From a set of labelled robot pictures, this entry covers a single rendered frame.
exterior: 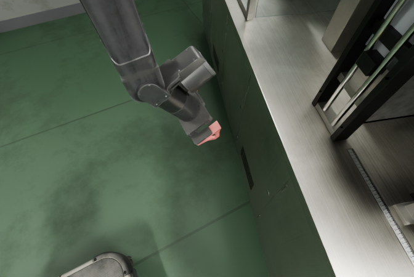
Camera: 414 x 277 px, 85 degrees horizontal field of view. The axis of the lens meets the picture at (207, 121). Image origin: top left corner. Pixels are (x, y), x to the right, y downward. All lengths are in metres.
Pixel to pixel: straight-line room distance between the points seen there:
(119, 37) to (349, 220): 0.67
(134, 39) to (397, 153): 0.81
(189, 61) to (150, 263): 1.33
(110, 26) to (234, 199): 1.41
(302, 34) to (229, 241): 1.21
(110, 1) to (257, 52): 0.80
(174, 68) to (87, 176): 1.51
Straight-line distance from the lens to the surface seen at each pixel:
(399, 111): 0.96
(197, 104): 0.48
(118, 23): 0.31
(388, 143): 0.92
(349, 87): 0.75
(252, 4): 1.17
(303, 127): 0.81
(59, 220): 1.81
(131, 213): 1.63
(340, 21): 1.09
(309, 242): 0.83
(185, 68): 0.39
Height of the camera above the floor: 1.53
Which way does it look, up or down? 56 degrees down
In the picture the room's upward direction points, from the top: straight up
